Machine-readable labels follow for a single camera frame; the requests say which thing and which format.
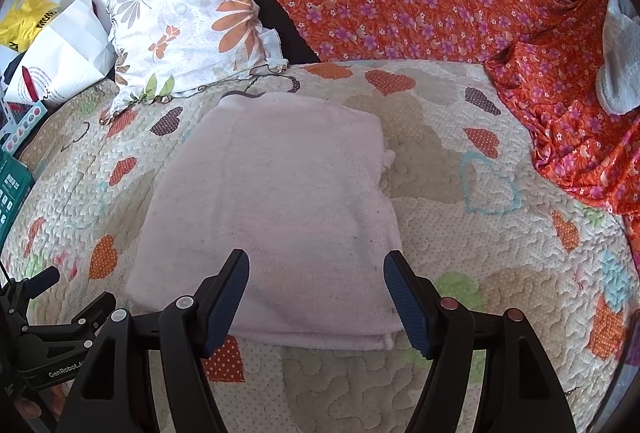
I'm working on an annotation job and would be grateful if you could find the white paper bag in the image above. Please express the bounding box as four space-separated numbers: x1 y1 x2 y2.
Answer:
5 0 117 108

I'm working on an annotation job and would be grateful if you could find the white floral pillow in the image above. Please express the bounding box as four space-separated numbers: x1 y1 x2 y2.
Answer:
106 0 289 106

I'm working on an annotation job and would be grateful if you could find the white box with coloured dots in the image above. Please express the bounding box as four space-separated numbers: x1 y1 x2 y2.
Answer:
0 100 48 151

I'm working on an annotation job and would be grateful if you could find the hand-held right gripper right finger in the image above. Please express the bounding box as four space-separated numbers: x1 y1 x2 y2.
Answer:
383 250 578 433

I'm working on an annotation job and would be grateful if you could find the yellow plastic bag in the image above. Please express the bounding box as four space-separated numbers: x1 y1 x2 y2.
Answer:
0 0 63 54

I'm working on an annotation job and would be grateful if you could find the grey white fleece cloth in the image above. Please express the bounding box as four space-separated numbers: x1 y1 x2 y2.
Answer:
597 0 640 116

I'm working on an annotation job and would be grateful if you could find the heart pattern quilted blanket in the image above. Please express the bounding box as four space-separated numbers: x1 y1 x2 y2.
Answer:
0 60 636 433

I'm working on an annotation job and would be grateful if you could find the teal box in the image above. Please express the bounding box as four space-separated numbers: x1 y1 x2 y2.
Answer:
0 148 33 244

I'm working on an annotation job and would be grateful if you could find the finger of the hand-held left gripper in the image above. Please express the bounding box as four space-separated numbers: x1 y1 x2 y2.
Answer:
27 265 61 299
75 291 117 331

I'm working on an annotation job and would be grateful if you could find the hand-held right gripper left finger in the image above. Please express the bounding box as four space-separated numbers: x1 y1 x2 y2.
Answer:
56 249 250 433

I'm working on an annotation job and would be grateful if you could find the pale pink knit garment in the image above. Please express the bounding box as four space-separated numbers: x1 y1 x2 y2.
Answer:
124 92 405 351

